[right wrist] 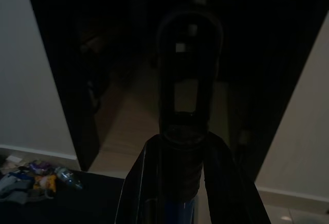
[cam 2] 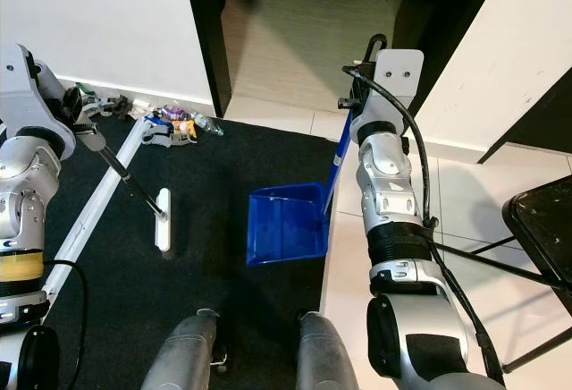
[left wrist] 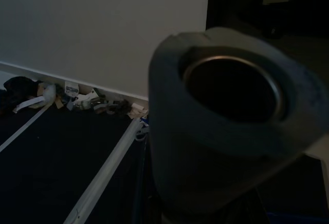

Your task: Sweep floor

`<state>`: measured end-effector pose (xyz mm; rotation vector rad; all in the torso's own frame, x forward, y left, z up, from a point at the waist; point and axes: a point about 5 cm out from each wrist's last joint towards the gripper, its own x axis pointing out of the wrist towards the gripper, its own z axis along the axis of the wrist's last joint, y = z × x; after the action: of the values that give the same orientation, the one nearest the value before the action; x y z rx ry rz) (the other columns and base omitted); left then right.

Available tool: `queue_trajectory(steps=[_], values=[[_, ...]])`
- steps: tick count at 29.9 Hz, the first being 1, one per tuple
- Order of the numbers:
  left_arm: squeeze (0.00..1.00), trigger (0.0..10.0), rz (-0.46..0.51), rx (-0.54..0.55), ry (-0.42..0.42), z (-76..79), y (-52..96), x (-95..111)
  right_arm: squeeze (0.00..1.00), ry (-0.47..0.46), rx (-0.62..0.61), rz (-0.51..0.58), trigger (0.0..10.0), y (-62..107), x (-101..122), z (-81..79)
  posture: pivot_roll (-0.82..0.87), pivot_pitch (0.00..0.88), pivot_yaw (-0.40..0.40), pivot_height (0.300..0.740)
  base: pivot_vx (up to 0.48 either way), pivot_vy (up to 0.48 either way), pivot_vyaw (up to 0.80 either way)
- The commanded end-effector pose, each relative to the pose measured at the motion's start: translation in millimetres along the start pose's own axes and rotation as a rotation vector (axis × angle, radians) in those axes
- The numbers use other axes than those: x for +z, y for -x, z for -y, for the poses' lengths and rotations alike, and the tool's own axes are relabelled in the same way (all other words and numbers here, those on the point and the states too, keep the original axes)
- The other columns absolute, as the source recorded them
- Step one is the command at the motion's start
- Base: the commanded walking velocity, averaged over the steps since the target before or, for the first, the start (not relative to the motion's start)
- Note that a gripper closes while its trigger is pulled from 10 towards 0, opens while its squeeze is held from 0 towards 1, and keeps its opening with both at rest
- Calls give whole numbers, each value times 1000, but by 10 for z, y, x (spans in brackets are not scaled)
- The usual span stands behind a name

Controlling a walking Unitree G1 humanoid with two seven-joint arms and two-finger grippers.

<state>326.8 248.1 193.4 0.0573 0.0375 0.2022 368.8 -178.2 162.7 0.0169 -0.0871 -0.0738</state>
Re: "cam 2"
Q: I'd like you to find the green white packet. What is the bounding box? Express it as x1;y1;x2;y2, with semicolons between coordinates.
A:
75;82;110;112

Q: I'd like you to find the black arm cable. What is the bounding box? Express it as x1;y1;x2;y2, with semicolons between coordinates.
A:
45;256;88;390
341;65;506;382

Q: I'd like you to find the grey right robot leg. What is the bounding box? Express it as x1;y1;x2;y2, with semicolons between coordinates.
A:
298;310;374;390

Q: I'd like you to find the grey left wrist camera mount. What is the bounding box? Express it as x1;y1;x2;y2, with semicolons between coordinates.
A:
0;43;76;142

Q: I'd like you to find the black crumpled wrapper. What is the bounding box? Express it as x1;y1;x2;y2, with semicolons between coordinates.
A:
107;93;137;121

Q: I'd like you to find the clear plastic bottle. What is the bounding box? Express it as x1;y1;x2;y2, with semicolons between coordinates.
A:
195;115;227;138

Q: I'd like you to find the wide white floor strip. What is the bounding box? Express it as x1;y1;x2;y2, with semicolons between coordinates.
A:
38;114;155;297

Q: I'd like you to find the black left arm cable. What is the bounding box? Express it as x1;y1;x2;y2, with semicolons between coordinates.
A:
45;256;88;390

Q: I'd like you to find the grey white packet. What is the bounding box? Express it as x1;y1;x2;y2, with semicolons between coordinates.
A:
140;117;180;148

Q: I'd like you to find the yellow snack wrapper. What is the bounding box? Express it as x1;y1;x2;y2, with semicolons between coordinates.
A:
175;120;201;140

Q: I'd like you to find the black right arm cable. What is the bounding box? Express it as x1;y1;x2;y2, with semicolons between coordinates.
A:
341;65;506;382

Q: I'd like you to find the grey left robot leg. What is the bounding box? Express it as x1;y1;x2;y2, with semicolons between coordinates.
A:
140;309;224;390

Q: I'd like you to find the grey robot leg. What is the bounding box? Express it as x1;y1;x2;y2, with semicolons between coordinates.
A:
140;309;224;390
298;310;374;390

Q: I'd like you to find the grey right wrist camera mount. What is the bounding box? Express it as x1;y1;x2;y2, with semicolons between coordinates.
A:
372;47;426;112

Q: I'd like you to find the black door frame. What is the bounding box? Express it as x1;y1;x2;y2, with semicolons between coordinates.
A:
181;0;227;118

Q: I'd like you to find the grey-handled white broom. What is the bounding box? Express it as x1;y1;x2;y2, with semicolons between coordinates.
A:
94;140;172;254

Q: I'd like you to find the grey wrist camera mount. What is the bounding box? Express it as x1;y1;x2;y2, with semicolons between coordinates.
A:
372;47;426;112
0;43;76;142

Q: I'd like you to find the purple snack wrapper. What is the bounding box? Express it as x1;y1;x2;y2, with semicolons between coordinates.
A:
164;104;193;121

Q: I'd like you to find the blue long-handled dustpan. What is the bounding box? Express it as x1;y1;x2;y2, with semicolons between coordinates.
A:
245;33;389;268

